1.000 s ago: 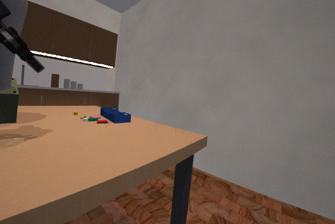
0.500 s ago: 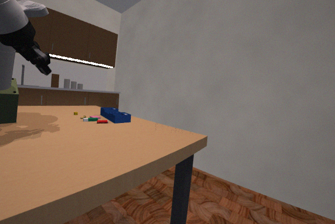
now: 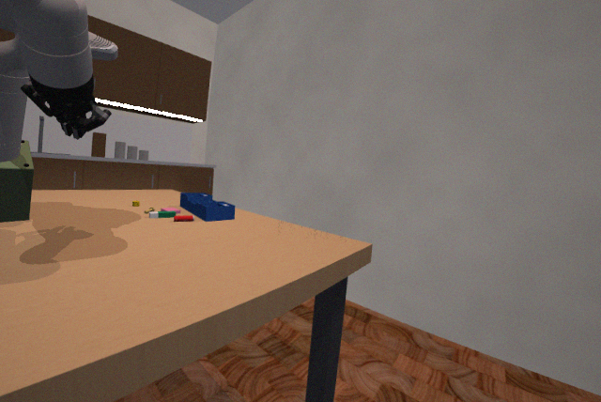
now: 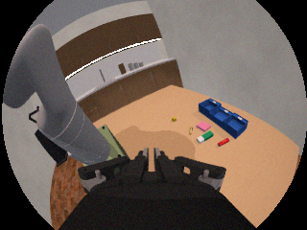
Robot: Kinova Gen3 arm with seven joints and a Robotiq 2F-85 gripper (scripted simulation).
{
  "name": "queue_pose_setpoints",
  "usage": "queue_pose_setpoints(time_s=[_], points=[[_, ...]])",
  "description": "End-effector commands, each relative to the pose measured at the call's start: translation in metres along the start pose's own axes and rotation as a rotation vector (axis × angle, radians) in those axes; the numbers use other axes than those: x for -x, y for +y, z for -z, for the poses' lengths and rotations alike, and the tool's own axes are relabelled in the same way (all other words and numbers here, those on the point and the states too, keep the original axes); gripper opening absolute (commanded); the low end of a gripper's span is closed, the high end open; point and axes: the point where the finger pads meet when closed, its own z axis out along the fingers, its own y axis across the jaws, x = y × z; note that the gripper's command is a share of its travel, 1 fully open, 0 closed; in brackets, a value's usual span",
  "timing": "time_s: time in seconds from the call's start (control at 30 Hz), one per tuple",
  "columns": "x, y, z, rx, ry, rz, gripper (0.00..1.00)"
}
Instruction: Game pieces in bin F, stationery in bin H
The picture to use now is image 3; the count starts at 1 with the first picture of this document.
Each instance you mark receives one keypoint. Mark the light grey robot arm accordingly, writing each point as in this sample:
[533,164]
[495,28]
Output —
[56,51]

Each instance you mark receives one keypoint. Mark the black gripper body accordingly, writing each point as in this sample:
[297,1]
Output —
[80,96]

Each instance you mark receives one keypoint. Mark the green and white eraser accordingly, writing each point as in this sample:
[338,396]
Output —
[161,214]

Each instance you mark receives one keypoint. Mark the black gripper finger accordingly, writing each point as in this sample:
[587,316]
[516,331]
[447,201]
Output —
[80,124]
[61,116]

